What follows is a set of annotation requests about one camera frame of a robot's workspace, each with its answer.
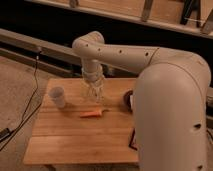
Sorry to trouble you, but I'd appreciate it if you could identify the black cable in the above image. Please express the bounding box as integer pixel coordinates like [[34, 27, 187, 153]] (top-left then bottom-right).
[[0, 50, 44, 152]]

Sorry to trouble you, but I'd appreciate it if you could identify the orange carrot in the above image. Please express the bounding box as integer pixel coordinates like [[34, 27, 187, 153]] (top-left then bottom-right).
[[80, 109, 109, 118]]

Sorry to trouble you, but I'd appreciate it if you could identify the dark ceramic bowl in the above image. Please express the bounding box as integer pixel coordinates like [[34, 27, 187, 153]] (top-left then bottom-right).
[[123, 90, 133, 111]]

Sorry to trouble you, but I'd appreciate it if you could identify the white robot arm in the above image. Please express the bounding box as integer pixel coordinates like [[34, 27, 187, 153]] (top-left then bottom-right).
[[72, 31, 211, 171]]

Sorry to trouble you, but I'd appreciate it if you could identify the white plastic cup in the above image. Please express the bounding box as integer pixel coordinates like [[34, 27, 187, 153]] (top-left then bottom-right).
[[48, 87, 66, 108]]

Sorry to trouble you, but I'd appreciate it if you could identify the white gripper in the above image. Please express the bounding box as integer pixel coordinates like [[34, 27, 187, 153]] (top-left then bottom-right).
[[82, 66, 104, 102]]

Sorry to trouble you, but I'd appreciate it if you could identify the wooden table board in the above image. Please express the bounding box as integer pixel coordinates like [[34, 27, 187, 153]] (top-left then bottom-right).
[[24, 78, 138, 165]]

